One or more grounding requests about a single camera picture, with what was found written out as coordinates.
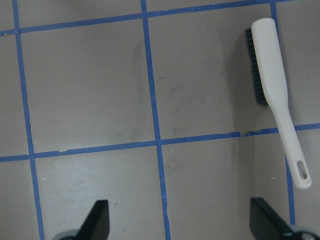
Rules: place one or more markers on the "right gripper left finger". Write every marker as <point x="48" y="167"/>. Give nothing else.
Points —
<point x="96" y="225"/>

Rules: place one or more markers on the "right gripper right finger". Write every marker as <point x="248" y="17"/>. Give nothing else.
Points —
<point x="266" y="224"/>

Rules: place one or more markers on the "beige hand brush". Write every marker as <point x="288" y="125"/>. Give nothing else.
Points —
<point x="270" y="89"/>

